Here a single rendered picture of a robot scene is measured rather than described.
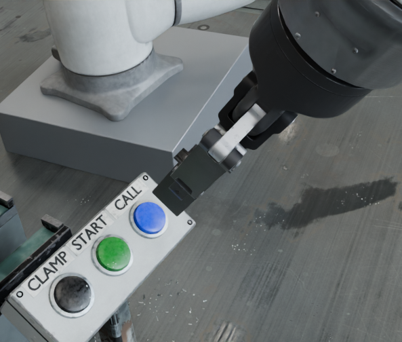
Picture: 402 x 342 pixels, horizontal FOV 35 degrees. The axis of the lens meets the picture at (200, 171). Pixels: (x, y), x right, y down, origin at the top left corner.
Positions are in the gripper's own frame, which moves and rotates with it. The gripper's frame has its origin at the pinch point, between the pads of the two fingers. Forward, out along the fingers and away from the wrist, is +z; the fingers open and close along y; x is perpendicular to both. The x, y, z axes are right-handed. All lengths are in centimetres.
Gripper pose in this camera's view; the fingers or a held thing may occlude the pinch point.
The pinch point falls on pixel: (186, 182)
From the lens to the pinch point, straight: 50.2
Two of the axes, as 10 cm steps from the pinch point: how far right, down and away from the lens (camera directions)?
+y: -5.5, 5.8, -6.0
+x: 7.2, 7.0, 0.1
